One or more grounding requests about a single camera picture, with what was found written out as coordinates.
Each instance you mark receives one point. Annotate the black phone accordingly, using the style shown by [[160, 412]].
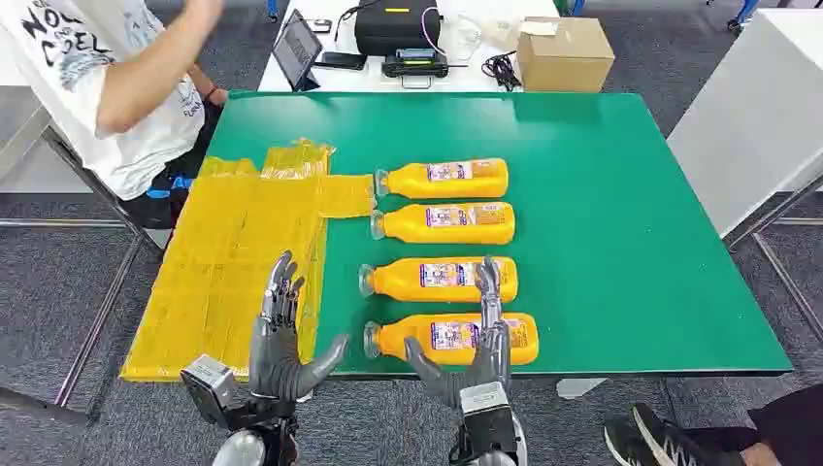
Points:
[[341, 61]]

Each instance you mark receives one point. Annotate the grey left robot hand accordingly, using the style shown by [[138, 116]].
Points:
[[276, 360]]

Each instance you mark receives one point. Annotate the orange drink bottle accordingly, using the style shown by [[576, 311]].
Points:
[[411, 341], [411, 183], [405, 226], [398, 282]]

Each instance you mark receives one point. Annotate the brown cardboard box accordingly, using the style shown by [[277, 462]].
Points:
[[566, 61]]

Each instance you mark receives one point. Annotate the blue chair base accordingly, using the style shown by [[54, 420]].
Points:
[[742, 13]]

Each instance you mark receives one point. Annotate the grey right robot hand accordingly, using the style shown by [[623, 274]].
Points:
[[490, 360]]

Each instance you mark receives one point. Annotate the seated person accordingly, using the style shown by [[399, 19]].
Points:
[[58, 83]]

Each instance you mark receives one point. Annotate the black carrying case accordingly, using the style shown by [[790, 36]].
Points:
[[395, 29]]

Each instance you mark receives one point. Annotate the person's right hand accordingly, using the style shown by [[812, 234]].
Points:
[[206, 5]]

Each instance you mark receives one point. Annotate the small black device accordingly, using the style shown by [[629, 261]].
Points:
[[319, 26]]

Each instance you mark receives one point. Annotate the person in dark trousers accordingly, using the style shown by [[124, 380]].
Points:
[[787, 418]]

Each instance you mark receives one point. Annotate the white table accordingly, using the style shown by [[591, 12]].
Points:
[[373, 77]]

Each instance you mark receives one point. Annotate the white paper slip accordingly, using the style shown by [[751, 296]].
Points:
[[539, 27]]

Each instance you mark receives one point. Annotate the black tablet on stand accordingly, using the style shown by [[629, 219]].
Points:
[[297, 50]]

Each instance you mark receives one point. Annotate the metal frame table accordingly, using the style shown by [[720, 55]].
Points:
[[96, 186]]

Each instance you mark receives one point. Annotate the yellow plastic sheet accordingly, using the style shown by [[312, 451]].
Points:
[[218, 270]]

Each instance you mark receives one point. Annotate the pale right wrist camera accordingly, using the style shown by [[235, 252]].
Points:
[[483, 397]]

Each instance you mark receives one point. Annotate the green table mat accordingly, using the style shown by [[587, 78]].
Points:
[[611, 257]]

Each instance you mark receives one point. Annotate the clear plastic bag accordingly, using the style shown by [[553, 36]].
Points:
[[464, 37]]

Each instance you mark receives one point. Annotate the pale grey side table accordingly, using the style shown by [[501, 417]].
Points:
[[752, 122]]

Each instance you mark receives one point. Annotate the black radio controller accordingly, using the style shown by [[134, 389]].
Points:
[[414, 64]]

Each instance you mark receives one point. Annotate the black sneaker white sole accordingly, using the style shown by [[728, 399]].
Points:
[[675, 440], [627, 444]]

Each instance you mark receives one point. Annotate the white table foot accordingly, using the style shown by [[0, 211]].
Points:
[[579, 387]]

